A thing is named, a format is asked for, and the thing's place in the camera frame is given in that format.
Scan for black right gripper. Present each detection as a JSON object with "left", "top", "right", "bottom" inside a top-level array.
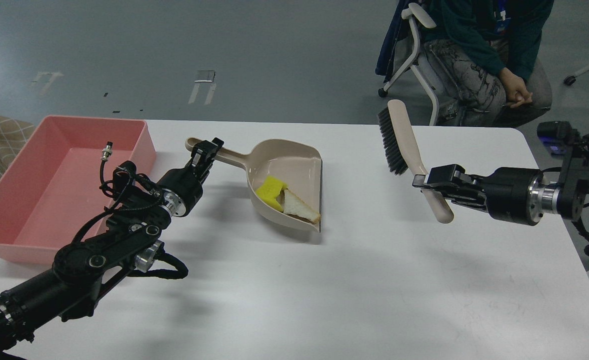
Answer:
[{"left": 412, "top": 164, "right": 543, "bottom": 226}]

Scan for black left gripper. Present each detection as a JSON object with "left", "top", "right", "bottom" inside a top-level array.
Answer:
[{"left": 157, "top": 137, "right": 224, "bottom": 217}]

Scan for yellow sponge piece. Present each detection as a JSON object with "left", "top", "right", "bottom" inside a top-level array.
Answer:
[{"left": 255, "top": 175, "right": 288, "bottom": 213}]

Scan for beige hand brush black bristles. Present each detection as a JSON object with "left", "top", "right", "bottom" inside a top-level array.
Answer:
[{"left": 377, "top": 99, "right": 454, "bottom": 224}]

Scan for beige plastic dustpan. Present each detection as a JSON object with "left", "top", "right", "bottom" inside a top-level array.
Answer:
[{"left": 185, "top": 137, "right": 324, "bottom": 234}]

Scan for toast bread slice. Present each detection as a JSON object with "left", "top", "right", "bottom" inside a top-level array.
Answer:
[{"left": 282, "top": 189, "right": 321, "bottom": 224}]

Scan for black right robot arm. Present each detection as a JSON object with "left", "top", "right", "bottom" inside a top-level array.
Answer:
[{"left": 412, "top": 121, "right": 589, "bottom": 256}]

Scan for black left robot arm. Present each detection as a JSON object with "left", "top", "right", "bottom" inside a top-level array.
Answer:
[{"left": 0, "top": 137, "right": 224, "bottom": 360}]

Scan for pink plastic bin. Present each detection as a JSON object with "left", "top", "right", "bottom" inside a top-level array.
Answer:
[{"left": 0, "top": 115, "right": 157, "bottom": 265}]

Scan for grey floor socket plate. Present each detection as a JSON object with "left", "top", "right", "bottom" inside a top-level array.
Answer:
[{"left": 194, "top": 70, "right": 216, "bottom": 84}]

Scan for seated person in teal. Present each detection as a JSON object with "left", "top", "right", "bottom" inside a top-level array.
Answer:
[{"left": 423, "top": 0, "right": 554, "bottom": 128}]

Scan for white office chair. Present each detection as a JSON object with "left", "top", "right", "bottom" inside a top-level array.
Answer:
[{"left": 376, "top": 0, "right": 468, "bottom": 126}]

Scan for white chair base leg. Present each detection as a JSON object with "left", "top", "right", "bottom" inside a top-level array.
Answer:
[{"left": 562, "top": 63, "right": 589, "bottom": 87}]

